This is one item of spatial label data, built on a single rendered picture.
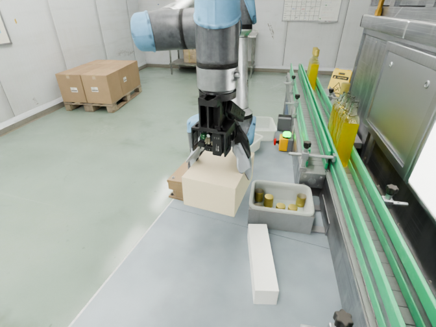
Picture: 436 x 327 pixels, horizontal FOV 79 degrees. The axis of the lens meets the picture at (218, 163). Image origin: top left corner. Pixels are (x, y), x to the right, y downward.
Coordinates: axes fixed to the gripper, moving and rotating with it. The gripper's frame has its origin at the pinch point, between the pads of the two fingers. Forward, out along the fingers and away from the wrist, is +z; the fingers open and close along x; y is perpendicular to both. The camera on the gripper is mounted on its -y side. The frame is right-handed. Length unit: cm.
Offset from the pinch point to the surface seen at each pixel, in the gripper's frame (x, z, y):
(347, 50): 69, 63, -656
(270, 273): 14.9, 29.2, 1.1
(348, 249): 33.4, 22.3, -8.2
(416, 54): 44, -20, -52
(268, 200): 8.3, 29.7, -30.1
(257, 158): -4, 36, -69
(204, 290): -1.6, 35.2, 8.5
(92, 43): -386, 33, -368
